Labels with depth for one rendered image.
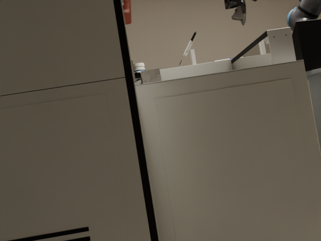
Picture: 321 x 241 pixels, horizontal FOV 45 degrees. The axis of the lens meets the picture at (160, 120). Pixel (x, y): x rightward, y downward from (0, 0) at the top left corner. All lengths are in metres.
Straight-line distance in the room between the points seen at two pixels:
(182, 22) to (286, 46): 2.68
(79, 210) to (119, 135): 0.25
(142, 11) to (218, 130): 2.85
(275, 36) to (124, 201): 0.84
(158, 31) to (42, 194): 3.08
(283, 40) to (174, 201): 0.73
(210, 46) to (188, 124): 2.85
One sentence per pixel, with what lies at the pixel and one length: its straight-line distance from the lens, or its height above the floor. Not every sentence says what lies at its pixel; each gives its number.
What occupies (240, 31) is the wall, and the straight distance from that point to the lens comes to 4.35.
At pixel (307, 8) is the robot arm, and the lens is 2.14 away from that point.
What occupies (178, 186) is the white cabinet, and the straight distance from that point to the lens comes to 1.37.
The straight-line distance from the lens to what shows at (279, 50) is 1.55.
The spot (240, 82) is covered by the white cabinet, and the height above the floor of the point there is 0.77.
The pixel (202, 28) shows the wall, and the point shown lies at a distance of 4.20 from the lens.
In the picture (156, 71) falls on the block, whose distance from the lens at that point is 1.62.
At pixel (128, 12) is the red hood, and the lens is 1.87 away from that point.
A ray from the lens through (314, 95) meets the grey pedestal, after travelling 2.03.
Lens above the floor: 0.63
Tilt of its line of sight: 2 degrees up
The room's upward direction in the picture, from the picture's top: 9 degrees counter-clockwise
